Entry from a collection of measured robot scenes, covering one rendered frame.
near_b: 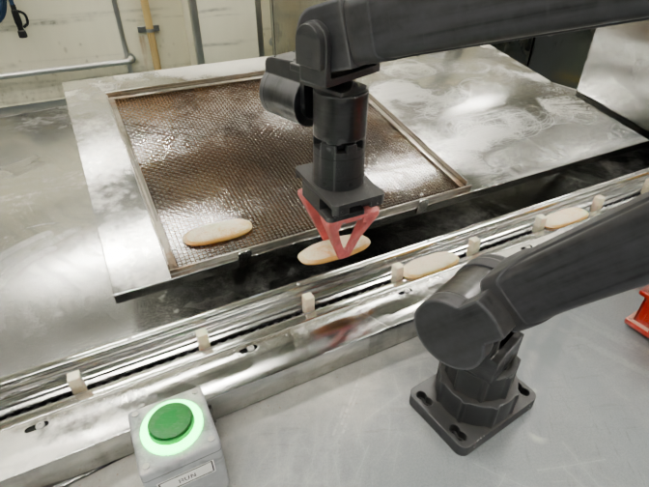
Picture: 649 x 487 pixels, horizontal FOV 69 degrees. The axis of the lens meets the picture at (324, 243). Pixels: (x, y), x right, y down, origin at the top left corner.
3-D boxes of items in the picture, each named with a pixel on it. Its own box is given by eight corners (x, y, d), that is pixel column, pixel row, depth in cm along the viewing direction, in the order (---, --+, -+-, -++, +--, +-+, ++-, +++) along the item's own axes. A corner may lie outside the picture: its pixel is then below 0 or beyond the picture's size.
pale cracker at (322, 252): (305, 270, 57) (305, 263, 56) (293, 253, 60) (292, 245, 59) (376, 248, 61) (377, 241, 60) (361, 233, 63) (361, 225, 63)
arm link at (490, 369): (488, 395, 47) (513, 364, 50) (512, 322, 41) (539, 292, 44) (411, 346, 52) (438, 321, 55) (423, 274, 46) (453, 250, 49)
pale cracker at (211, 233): (185, 250, 65) (184, 244, 64) (180, 233, 67) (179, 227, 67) (256, 234, 69) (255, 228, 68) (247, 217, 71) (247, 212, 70)
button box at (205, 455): (158, 542, 45) (131, 482, 39) (144, 471, 51) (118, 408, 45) (240, 502, 48) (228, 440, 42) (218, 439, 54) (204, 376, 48)
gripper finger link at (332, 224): (327, 275, 56) (328, 208, 50) (301, 243, 61) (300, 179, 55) (377, 260, 58) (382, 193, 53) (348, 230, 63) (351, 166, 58)
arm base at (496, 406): (461, 459, 48) (536, 404, 54) (475, 412, 44) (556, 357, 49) (405, 399, 54) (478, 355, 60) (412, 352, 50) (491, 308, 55)
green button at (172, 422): (155, 458, 41) (151, 447, 40) (147, 421, 44) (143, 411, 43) (201, 439, 43) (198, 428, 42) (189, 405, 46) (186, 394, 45)
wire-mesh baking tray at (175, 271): (171, 278, 62) (169, 271, 61) (106, 100, 92) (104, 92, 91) (469, 191, 80) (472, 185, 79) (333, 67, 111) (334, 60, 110)
